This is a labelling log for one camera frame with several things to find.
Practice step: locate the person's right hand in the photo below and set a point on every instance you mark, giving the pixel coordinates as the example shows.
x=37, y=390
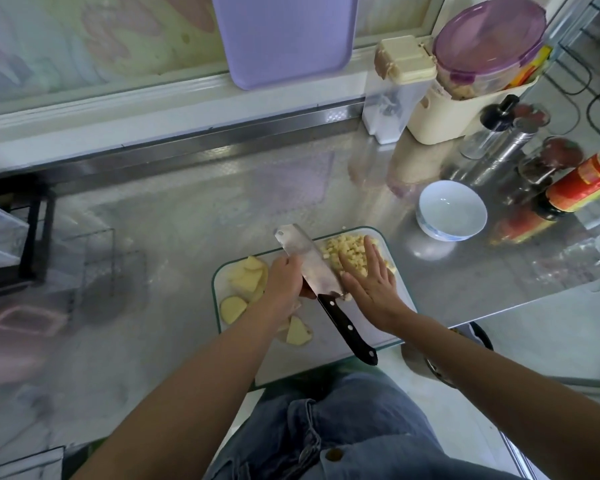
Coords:
x=375, y=295

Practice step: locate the person's left hand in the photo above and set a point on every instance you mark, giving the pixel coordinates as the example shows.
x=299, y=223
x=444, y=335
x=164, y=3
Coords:
x=282, y=280

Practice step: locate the steel cleaver knife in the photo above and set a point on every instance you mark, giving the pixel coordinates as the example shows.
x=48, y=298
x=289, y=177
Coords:
x=308, y=257

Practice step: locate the pile of yellow potato slices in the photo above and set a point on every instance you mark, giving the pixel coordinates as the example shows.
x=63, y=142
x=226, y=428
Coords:
x=245, y=285

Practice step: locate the pile of diced potato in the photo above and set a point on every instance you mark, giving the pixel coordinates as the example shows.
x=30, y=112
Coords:
x=350, y=253

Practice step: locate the white bowl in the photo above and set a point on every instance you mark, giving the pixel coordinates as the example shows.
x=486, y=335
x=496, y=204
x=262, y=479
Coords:
x=452, y=210

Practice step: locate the person's right forearm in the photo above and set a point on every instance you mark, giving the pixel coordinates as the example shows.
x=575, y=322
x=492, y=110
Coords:
x=520, y=395

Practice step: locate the person's left forearm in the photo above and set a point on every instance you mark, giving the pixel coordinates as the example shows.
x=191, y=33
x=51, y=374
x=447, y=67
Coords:
x=170, y=405

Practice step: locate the metal bowl with scraps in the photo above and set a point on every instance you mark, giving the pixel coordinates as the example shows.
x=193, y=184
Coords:
x=450, y=365

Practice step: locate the person's blue jeans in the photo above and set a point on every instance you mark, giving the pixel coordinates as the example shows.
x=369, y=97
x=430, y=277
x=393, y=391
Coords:
x=300, y=440

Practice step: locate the white cutting board green rim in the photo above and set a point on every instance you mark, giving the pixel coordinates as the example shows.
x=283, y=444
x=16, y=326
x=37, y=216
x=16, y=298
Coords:
x=280, y=360

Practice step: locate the cream plastic canister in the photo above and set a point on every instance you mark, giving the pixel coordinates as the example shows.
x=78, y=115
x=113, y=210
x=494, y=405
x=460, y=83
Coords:
x=440, y=120

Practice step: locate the glass bottle black cap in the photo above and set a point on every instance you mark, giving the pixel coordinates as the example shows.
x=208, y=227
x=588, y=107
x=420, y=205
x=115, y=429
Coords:
x=490, y=130

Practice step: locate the clear container cream lid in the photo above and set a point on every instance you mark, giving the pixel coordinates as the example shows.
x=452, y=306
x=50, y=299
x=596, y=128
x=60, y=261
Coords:
x=395, y=93

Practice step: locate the clear plastic bottle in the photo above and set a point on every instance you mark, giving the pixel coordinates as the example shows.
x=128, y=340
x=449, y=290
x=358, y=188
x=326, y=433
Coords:
x=590, y=257

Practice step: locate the glass jar red lid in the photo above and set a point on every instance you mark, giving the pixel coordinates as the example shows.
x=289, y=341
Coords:
x=555, y=160

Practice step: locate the sauce bottle red label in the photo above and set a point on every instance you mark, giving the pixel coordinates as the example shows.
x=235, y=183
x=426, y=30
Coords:
x=580, y=190

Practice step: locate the purple plastic cutting board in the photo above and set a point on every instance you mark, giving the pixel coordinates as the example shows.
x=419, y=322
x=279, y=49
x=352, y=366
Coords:
x=285, y=40

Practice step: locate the black metal rack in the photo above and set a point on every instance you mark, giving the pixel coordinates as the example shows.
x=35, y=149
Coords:
x=35, y=230

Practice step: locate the purple lid food container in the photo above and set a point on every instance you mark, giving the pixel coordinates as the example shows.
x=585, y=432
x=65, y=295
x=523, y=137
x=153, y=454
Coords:
x=490, y=50

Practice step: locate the clear plastic storage box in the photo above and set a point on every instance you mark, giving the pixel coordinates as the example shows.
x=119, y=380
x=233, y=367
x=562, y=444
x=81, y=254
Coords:
x=0, y=235

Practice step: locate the steel bin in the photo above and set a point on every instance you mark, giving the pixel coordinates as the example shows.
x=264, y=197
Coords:
x=20, y=467

